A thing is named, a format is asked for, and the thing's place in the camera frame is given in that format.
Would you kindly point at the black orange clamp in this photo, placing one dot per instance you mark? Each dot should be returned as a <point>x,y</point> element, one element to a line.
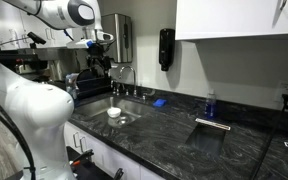
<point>75,158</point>

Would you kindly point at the blue soap bottle on counter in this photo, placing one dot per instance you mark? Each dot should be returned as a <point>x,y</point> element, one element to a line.
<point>210,104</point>

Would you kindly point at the black wall soap dispenser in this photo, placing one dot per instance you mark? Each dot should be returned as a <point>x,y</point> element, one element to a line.
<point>166,48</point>

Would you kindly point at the white upper cabinet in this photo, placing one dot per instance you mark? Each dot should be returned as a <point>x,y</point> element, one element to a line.
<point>208,19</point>

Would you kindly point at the white lower cabinet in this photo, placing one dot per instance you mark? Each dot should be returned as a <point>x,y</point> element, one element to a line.
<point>106,158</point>

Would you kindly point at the white cabinet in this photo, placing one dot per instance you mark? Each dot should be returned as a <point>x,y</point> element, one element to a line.
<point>208,19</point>
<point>106,158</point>

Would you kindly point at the black dish drying rack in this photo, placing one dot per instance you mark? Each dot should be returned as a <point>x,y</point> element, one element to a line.
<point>92,82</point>

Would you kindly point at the white bowl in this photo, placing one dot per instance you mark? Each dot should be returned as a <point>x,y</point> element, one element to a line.
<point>114,112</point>

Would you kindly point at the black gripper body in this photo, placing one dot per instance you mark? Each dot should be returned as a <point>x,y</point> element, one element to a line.
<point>97,56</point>

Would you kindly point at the blue sponge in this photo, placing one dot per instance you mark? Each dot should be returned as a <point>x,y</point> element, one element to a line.
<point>159,103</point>

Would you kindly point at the chrome faucet handle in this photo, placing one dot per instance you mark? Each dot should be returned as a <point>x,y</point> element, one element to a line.
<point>118,89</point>
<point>148,94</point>

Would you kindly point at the steel paper towel dispenser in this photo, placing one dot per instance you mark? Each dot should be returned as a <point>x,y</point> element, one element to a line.
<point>120,26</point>

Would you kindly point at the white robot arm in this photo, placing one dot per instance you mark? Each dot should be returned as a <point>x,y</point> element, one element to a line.
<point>36,113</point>

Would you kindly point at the small chrome side faucet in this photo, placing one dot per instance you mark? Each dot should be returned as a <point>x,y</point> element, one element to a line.
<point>113,86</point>

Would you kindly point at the stainless steel sink basin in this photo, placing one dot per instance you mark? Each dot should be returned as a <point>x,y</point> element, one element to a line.
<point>130,111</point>

